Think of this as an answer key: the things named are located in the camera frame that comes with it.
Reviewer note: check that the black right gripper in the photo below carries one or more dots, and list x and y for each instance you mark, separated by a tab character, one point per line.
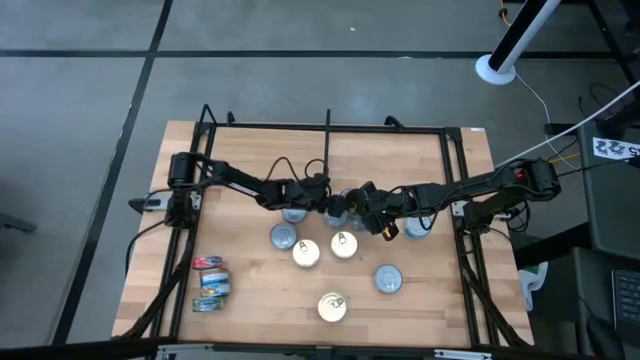
395	200

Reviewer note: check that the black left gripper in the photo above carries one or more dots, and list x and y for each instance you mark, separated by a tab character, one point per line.
310	192

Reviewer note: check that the teal tuna can silver lid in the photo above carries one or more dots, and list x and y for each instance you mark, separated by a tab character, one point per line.
417	230
283	236
294	217

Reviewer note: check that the red can silver lid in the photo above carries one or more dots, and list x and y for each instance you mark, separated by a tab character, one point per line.
388	278

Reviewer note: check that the blue white rectangular fish tin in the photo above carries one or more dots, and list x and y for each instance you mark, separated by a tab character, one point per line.
216	289

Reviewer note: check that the green rectangular fish tin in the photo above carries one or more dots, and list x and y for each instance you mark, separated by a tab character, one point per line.
207	304

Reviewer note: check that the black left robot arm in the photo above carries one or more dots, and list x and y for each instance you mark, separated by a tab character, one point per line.
235	180

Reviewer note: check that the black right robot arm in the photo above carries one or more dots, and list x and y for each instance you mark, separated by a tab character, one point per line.
475	185

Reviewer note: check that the white green bag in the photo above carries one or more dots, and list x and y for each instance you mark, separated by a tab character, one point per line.
530	282

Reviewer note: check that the white pole round base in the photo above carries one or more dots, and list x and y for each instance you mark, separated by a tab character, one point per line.
487	75

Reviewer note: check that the black power strip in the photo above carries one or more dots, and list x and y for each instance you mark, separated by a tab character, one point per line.
560	129

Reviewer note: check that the white label black pattern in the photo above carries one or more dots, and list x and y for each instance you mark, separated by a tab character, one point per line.
607	148

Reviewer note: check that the dark grey cabinet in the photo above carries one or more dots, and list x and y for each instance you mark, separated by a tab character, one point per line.
615	210

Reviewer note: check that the dark keyboard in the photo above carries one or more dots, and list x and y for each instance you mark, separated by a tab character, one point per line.
627	300

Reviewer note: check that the grey floor object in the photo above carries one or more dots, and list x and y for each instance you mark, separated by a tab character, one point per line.
15	223

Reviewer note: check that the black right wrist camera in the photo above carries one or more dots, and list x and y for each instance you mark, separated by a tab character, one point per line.
391	233

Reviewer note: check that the silver metal bracket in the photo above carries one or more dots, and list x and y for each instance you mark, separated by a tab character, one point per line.
175	352
462	355

